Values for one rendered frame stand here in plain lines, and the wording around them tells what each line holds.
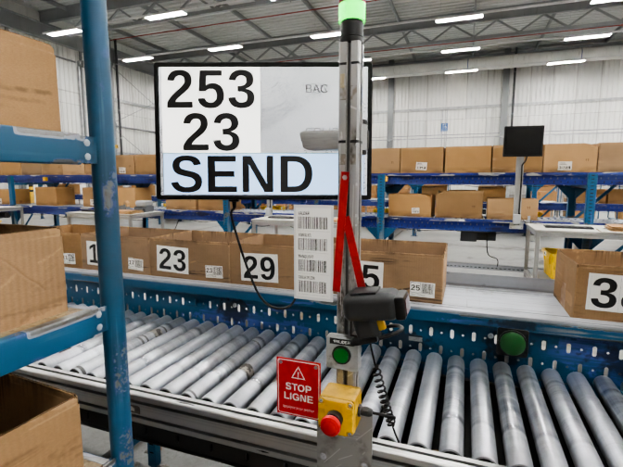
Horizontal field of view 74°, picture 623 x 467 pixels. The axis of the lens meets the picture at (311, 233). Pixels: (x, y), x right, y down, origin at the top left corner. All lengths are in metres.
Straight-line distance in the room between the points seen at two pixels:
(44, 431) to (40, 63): 0.40
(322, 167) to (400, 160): 5.10
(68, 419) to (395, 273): 1.08
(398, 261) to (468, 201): 4.27
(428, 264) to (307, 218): 0.66
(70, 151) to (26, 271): 0.14
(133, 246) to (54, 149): 1.45
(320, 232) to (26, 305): 0.51
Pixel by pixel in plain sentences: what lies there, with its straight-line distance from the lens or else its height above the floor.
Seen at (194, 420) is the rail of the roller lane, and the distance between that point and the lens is 1.14.
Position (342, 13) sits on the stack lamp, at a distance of 0.87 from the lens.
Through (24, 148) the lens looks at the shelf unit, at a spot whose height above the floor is 1.32.
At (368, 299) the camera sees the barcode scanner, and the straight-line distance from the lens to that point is 0.77.
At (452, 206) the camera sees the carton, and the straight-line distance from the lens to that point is 5.67.
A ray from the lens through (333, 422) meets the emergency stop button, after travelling 0.83.
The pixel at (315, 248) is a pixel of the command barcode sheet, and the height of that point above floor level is 1.16.
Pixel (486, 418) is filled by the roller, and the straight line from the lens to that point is 1.12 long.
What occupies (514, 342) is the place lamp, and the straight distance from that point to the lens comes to 1.40.
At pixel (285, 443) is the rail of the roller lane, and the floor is 0.71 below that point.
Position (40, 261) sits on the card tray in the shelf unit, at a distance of 0.55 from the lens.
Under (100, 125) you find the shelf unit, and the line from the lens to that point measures 0.55.
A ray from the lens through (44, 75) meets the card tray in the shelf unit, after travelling 0.55.
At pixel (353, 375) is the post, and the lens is 0.90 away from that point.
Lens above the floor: 1.29
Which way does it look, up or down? 7 degrees down
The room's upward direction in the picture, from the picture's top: straight up
